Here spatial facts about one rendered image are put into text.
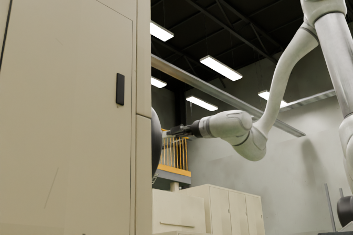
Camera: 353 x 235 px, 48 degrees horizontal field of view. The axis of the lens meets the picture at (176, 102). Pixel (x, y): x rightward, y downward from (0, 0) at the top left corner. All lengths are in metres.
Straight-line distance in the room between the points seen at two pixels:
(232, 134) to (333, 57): 0.46
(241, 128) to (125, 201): 0.77
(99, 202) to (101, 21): 0.41
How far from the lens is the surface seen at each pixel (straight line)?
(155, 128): 1.89
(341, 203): 6.96
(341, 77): 1.35
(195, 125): 1.63
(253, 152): 1.64
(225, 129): 1.52
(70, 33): 0.87
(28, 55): 0.79
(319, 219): 13.22
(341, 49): 1.39
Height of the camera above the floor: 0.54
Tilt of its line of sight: 24 degrees up
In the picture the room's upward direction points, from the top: 2 degrees counter-clockwise
